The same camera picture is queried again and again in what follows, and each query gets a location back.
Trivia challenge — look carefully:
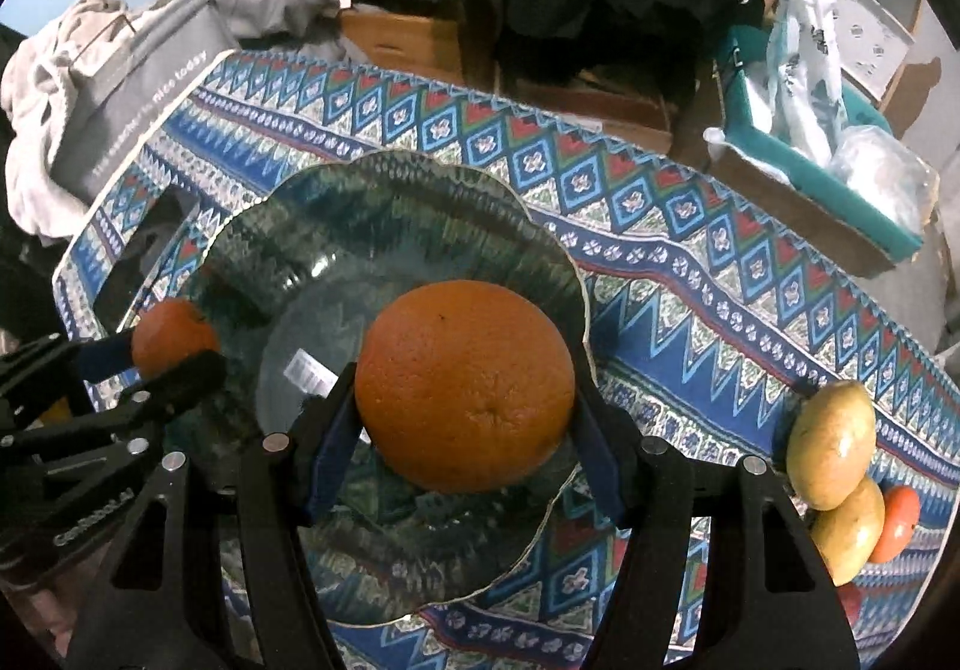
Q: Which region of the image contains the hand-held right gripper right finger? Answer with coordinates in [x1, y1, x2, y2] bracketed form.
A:
[574, 391, 863, 670]

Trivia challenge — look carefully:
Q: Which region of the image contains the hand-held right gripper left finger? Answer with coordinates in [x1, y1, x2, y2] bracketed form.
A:
[64, 361, 365, 670]

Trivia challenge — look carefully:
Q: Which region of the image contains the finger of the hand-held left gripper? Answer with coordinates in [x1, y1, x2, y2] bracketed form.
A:
[0, 331, 137, 416]
[0, 349, 228, 477]

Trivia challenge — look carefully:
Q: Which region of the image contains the small orange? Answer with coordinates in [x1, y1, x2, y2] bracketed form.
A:
[131, 299, 221, 377]

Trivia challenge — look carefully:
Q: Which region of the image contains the large orange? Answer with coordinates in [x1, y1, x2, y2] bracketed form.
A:
[354, 280, 577, 493]

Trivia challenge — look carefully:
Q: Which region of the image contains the scalloped glass plate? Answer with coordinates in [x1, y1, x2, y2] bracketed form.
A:
[161, 149, 597, 633]

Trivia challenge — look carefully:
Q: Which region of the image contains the blue patterned tablecloth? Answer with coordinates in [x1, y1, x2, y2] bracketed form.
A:
[52, 47, 960, 670]

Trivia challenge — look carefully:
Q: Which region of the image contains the grey fabric bag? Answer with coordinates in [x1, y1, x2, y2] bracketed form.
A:
[49, 0, 241, 206]

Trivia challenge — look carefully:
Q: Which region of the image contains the white crumpled cloth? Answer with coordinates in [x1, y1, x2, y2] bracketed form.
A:
[0, 0, 151, 244]

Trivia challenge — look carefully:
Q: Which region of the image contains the orange persimmon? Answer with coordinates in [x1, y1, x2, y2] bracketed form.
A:
[868, 486, 922, 564]

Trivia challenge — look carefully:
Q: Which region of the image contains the cardboard box with label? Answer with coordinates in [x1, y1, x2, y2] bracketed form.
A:
[495, 62, 676, 154]

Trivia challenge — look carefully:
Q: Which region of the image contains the teal plastic bin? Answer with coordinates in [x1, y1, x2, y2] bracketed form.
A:
[712, 25, 927, 259]

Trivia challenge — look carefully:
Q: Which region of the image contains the clear plastic bag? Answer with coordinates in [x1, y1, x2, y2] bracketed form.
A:
[829, 126, 942, 236]

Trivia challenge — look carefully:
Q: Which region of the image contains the white printed plastic bag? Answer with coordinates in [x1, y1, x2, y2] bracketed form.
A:
[739, 0, 848, 165]

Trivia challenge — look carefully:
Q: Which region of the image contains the white drawer unit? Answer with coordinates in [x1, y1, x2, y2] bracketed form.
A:
[832, 0, 923, 94]

